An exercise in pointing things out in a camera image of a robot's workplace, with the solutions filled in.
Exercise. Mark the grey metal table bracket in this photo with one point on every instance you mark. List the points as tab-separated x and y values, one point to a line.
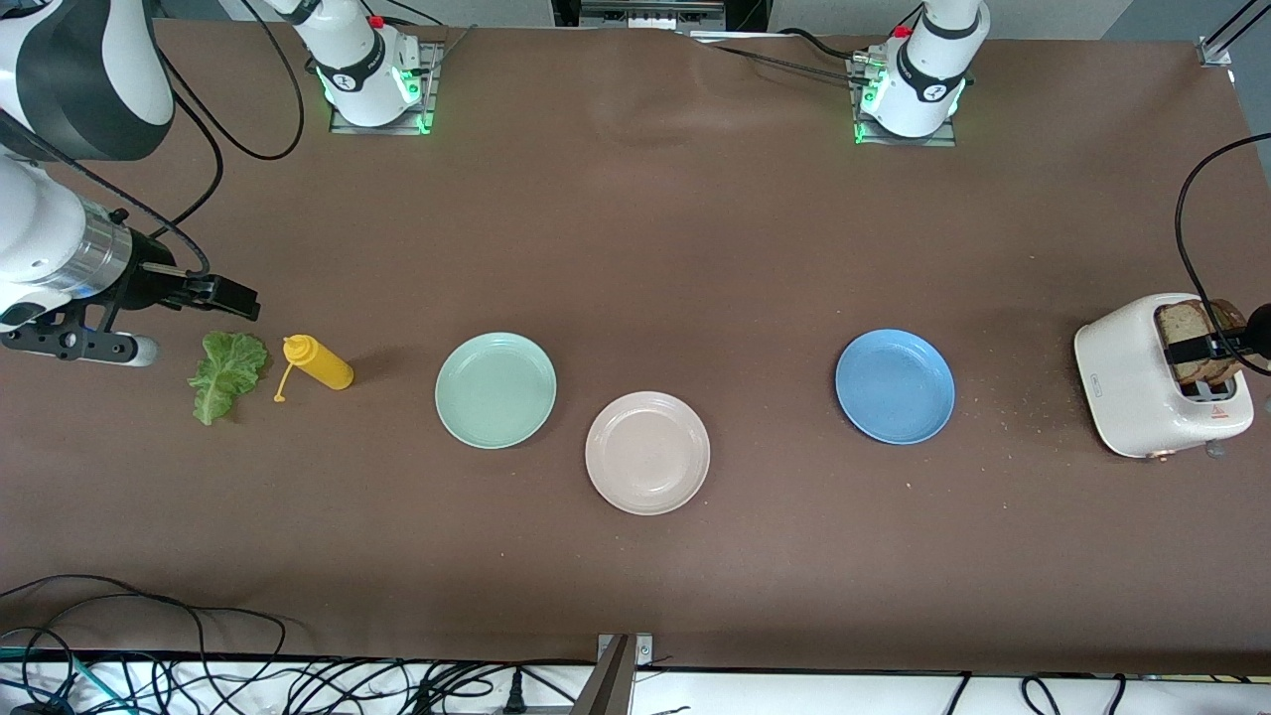
611	685

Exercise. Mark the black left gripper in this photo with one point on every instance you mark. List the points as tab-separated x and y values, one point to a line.
1259	328

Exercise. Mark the beige plate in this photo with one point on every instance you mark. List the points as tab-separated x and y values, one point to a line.
647	453

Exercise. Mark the black power plug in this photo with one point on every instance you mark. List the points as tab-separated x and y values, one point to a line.
514	695

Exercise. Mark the mint green plate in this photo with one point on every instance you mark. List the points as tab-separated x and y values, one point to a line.
495	390

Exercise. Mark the grey power strip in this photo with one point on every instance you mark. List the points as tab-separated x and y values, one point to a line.
650	15

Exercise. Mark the aluminium corner bracket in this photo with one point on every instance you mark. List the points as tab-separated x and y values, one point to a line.
1213	52

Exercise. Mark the white toaster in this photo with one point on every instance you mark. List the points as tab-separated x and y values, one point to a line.
1127	382

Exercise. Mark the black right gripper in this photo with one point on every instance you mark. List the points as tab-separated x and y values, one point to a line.
150	277

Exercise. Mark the brown bread slice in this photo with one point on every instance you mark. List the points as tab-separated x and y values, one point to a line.
1231	318
1182	320

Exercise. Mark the yellow mustard squeeze bottle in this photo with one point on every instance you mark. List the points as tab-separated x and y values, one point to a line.
323	365

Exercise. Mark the green lettuce leaf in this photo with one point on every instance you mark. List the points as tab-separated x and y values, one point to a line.
226	372

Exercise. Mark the blue plate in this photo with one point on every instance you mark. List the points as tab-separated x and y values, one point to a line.
895	386

